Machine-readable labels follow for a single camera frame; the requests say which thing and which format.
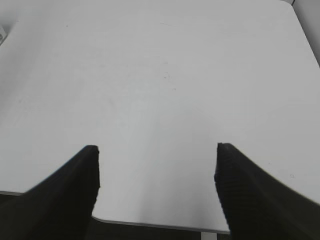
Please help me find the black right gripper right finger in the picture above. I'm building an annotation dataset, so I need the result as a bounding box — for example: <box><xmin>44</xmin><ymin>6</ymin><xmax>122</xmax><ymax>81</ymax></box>
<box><xmin>214</xmin><ymin>143</ymin><xmax>320</xmax><ymax>240</ymax></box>

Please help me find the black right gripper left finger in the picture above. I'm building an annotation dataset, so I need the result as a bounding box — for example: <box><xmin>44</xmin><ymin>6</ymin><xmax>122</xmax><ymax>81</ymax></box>
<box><xmin>0</xmin><ymin>145</ymin><xmax>100</xmax><ymax>240</ymax></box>

